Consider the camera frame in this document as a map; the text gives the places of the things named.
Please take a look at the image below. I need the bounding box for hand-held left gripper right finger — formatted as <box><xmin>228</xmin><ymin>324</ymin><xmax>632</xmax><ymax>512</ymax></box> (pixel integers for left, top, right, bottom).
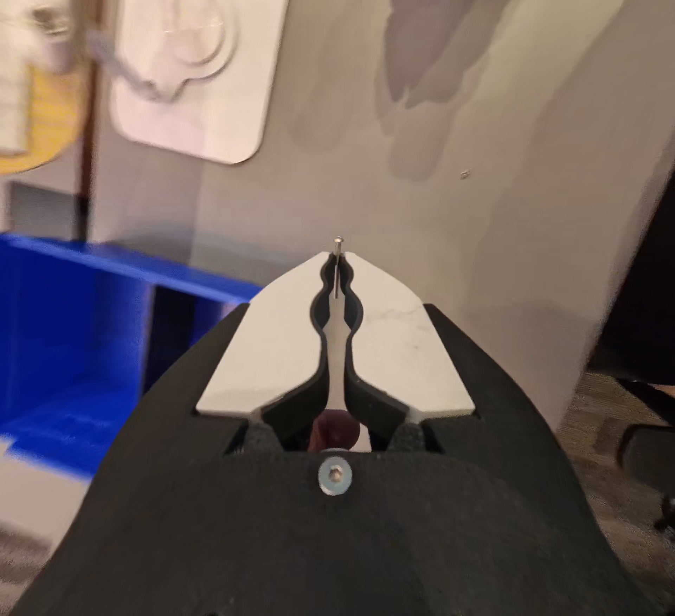
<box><xmin>341</xmin><ymin>251</ymin><xmax>476</xmax><ymax>450</ymax></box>

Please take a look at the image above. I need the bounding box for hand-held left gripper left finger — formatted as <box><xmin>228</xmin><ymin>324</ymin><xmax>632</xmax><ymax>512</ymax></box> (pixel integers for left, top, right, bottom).
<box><xmin>196</xmin><ymin>251</ymin><xmax>338</xmax><ymax>450</ymax></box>

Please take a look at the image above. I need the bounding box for white stand leg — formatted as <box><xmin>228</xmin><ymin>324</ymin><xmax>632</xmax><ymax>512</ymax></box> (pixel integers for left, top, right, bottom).
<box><xmin>84</xmin><ymin>28</ymin><xmax>182</xmax><ymax>103</ymax></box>

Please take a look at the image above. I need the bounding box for blue plastic bin with dividers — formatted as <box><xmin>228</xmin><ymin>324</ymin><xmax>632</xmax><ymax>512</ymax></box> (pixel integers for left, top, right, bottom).
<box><xmin>0</xmin><ymin>233</ymin><xmax>264</xmax><ymax>482</ymax></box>

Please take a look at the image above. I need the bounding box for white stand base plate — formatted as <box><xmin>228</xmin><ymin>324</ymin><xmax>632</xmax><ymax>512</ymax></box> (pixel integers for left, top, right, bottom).
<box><xmin>108</xmin><ymin>0</ymin><xmax>299</xmax><ymax>166</ymax></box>

